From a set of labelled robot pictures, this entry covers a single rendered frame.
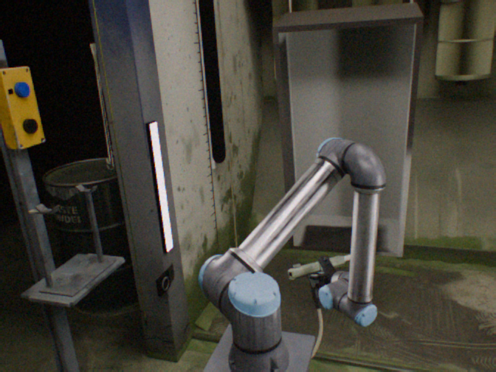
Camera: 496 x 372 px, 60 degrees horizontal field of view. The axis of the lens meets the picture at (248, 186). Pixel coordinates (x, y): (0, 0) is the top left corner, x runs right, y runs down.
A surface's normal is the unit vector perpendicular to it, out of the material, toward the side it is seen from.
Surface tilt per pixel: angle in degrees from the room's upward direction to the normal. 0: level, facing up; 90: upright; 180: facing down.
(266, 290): 5
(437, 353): 0
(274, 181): 57
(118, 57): 90
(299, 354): 0
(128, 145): 90
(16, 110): 90
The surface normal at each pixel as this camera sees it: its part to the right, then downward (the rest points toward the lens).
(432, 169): -0.29, -0.24
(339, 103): -0.25, 0.51
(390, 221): -0.11, -0.86
